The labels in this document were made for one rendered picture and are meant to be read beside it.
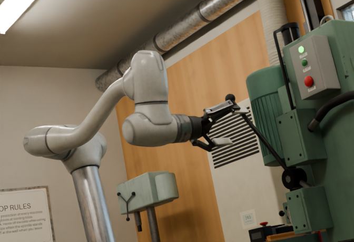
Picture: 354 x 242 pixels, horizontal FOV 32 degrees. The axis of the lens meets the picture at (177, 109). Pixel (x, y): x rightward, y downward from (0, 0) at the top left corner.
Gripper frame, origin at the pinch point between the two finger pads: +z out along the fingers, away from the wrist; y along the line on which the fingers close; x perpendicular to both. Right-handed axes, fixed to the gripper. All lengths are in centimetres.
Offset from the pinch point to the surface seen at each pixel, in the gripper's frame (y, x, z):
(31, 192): -229, 190, 38
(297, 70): 32.8, -14.3, -3.0
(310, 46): 41.0, -14.1, -3.0
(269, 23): -30, 123, 121
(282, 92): 17.4, -4.6, 7.2
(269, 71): 18.6, 4.8, 7.9
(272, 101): 12.1, -2.5, 7.4
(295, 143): 17.2, -27.8, -5.1
